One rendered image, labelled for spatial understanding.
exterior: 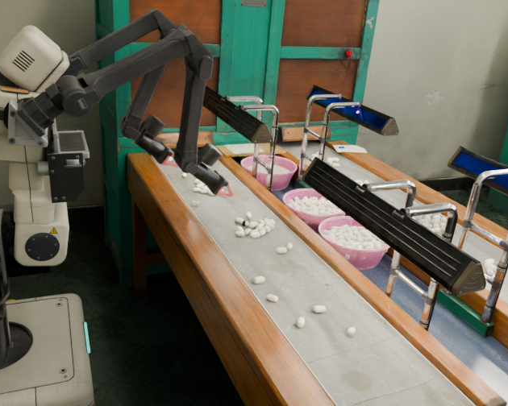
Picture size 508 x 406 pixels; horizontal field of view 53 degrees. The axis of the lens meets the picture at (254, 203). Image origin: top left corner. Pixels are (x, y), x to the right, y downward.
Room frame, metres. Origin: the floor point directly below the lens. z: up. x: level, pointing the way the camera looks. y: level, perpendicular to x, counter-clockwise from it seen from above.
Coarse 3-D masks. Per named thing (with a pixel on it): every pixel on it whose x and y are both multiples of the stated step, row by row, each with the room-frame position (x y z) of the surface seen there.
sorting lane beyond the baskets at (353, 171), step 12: (300, 156) 2.53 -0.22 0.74; (324, 156) 2.56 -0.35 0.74; (336, 156) 2.58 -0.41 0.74; (336, 168) 2.39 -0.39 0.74; (348, 168) 2.40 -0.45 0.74; (360, 168) 2.42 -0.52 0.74; (360, 180) 2.25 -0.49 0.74; (372, 180) 2.26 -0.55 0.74; (384, 180) 2.27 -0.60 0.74; (384, 192) 2.13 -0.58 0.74; (396, 192) 2.14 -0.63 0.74; (396, 204) 2.00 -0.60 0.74; (420, 204) 2.02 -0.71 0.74; (432, 216) 1.91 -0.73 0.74; (444, 216) 1.91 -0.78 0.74; (432, 228) 1.79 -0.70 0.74; (456, 228) 1.81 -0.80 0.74; (456, 240) 1.70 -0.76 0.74; (468, 240) 1.71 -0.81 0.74; (480, 240) 1.72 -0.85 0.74; (468, 252) 1.61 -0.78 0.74; (480, 252) 1.62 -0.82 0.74; (492, 252) 1.63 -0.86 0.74; (504, 288) 1.39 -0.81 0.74; (504, 300) 1.32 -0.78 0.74
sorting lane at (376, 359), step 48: (192, 192) 1.94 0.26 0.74; (240, 192) 1.99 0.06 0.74; (240, 240) 1.56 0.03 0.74; (288, 240) 1.59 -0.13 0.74; (288, 288) 1.28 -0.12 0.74; (336, 288) 1.31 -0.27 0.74; (288, 336) 1.06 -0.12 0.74; (336, 336) 1.08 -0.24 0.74; (384, 336) 1.10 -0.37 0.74; (336, 384) 0.91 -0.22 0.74; (384, 384) 0.92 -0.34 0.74; (432, 384) 0.93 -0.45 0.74
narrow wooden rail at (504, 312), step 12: (288, 156) 2.44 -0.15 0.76; (408, 264) 1.57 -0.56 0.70; (420, 276) 1.51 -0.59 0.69; (468, 300) 1.32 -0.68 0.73; (480, 300) 1.29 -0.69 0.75; (480, 312) 1.28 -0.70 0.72; (504, 312) 1.22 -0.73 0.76; (504, 324) 1.20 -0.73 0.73; (492, 336) 1.22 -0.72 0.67; (504, 336) 1.19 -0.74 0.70
